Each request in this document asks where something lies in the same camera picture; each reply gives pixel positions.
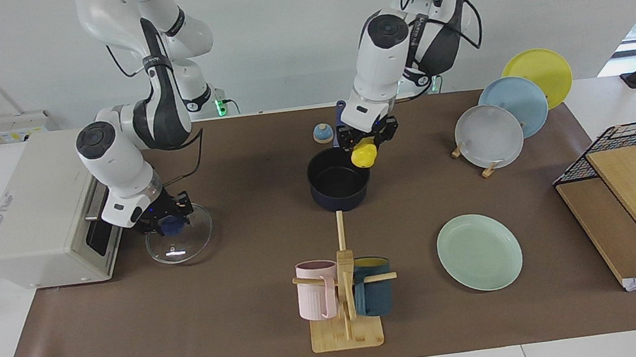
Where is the pink ribbed mug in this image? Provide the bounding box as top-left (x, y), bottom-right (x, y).
top-left (294, 258), bottom-right (343, 323)

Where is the wooden plate rack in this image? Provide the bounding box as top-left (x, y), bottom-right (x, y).
top-left (450, 137), bottom-right (504, 182)

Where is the yellow plate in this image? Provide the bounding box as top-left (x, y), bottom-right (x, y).
top-left (499, 45), bottom-right (577, 115)

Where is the light green plate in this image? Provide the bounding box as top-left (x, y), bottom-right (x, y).
top-left (434, 208), bottom-right (527, 296)

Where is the black pot with purple handle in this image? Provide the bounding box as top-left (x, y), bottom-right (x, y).
top-left (299, 99), bottom-right (376, 215)

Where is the light blue plate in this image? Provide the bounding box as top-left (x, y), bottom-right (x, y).
top-left (476, 73), bottom-right (552, 143)

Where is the brown wooden shelf board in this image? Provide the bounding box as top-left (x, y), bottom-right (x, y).
top-left (555, 173), bottom-right (636, 293)

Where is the wooden mug tree stand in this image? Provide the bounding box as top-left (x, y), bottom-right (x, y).
top-left (286, 205), bottom-right (405, 356)

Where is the white wall socket box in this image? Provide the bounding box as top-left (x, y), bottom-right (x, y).
top-left (0, 109), bottom-right (60, 145)

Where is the glass lid with blue knob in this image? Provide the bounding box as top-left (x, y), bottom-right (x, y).
top-left (141, 202), bottom-right (218, 267)

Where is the beige toaster oven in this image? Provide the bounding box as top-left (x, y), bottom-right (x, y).
top-left (0, 126), bottom-right (126, 293)

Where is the brown table mat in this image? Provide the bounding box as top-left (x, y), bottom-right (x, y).
top-left (0, 70), bottom-right (636, 357)

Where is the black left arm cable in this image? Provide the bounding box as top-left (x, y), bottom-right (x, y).
top-left (398, 0), bottom-right (492, 101)

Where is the grey plate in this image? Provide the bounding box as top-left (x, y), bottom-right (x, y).
top-left (452, 101), bottom-right (528, 173)

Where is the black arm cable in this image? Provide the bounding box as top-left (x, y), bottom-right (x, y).
top-left (103, 13), bottom-right (211, 190)
top-left (398, 0), bottom-right (492, 101)

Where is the yellow lemon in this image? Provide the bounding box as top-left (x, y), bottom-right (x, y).
top-left (349, 140), bottom-right (380, 170)

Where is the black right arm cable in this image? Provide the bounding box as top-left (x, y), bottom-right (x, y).
top-left (103, 13), bottom-right (211, 190)

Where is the dark teal mug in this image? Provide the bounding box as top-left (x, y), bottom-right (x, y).
top-left (350, 254), bottom-right (397, 319)

